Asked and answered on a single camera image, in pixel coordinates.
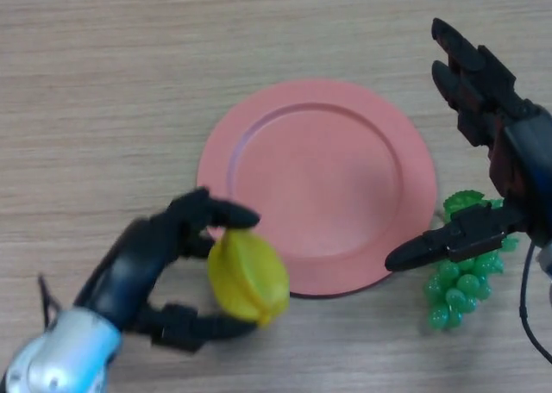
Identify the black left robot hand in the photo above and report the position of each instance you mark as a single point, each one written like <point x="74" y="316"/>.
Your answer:
<point x="129" y="272"/>

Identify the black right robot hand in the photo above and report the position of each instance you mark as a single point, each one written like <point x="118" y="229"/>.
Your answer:
<point x="524" y="164"/>

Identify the yellow starfruit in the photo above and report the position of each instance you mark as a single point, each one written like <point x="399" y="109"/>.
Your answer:
<point x="250" y="276"/>

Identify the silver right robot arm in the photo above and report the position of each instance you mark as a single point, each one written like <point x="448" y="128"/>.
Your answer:
<point x="547" y="263"/>

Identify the pink round plate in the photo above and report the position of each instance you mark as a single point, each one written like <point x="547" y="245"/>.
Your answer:
<point x="328" y="182"/>

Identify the green grape bunch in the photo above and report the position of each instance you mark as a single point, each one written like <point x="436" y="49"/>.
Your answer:
<point x="457" y="287"/>

